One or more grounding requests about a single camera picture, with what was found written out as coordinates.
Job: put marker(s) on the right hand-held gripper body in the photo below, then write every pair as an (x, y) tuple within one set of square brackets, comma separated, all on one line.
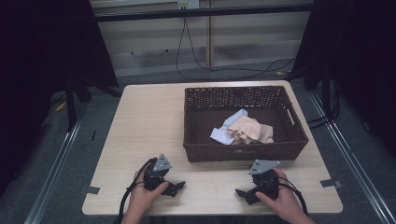
[(266, 183)]

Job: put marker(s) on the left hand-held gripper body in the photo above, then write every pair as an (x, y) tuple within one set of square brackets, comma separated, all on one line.
[(152, 179)]

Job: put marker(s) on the peach cloth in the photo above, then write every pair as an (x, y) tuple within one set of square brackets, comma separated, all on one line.
[(249, 129)]

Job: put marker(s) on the light blue cloth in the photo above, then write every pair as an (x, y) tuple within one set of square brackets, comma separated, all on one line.
[(221, 134)]

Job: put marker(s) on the brown woven basket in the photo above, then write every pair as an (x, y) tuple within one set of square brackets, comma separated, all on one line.
[(218, 102)]

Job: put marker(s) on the person's left hand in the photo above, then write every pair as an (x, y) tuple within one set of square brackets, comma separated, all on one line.
[(141, 199)]

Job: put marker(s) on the person's right hand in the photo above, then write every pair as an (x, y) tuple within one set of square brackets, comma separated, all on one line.
[(281, 202)]

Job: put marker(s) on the grey tape piece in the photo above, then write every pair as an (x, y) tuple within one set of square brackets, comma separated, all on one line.
[(92, 190), (330, 183)]

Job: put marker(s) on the black metal stand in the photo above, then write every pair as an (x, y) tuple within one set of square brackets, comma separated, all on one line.
[(326, 93), (71, 105)]

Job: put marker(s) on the yellow floor tape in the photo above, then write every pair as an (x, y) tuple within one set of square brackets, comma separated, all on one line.
[(60, 106), (280, 73)]

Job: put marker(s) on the black curtain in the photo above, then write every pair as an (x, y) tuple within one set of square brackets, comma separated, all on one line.
[(46, 62), (358, 46)]

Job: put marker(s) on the black horizontal bar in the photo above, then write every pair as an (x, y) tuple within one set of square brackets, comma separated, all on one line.
[(202, 12)]

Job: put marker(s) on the white power outlet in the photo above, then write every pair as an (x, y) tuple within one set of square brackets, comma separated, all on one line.
[(188, 3)]

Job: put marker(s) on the metal floor rail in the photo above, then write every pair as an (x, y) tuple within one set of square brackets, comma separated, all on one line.
[(351, 158), (53, 174)]

